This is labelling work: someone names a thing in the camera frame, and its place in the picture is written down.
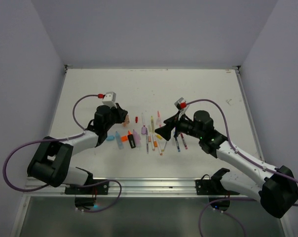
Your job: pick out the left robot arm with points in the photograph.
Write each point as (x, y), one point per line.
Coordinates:
(51, 161)

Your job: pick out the black orange highlighter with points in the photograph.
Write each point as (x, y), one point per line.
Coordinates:
(131, 140)

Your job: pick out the purple highlighter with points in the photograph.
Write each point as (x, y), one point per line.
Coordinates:
(136, 139)

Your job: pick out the yellow pink pen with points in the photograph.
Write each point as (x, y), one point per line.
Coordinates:
(152, 124)

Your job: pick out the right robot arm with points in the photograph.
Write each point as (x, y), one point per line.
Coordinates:
(273, 187)

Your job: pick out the aluminium front rail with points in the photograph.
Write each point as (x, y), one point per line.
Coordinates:
(163, 187)

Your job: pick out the orange highlighter cap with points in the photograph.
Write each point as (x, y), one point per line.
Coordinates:
(124, 138)

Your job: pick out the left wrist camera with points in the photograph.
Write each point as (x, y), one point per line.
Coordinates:
(109, 99)

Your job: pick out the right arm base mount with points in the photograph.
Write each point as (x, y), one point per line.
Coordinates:
(213, 187)

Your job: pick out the white orange marker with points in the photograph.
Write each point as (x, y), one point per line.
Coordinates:
(159, 147)

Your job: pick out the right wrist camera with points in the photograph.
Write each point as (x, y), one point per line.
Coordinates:
(182, 107)

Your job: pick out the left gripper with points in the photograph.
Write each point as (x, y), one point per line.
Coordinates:
(121, 113)

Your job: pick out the blue gel pen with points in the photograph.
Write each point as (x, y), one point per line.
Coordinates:
(177, 143)

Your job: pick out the red gel pen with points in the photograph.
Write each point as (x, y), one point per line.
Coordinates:
(183, 141)

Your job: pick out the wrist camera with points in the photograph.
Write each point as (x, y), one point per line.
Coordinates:
(109, 99)
(182, 107)

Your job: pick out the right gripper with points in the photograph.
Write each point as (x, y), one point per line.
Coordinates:
(165, 131)

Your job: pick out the light blue highlighter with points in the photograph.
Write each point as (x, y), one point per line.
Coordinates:
(119, 141)

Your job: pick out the purple highlighter cap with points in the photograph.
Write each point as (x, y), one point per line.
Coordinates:
(143, 130)

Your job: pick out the clear purple gel pen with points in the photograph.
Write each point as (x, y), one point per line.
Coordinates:
(147, 143)

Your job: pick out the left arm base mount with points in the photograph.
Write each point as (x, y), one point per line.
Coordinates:
(85, 197)

